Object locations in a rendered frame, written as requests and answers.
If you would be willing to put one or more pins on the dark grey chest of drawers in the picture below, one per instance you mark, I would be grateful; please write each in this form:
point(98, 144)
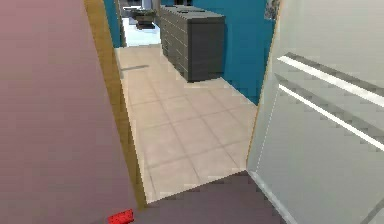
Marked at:
point(196, 43)

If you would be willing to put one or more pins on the dark low table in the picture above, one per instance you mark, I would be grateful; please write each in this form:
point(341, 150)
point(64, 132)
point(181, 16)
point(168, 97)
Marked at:
point(144, 18)

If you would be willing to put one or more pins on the pale grey room door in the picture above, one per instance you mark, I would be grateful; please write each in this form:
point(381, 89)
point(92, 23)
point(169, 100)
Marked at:
point(316, 140)

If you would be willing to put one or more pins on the small red block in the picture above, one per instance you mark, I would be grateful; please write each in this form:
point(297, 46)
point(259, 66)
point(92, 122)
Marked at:
point(121, 217)

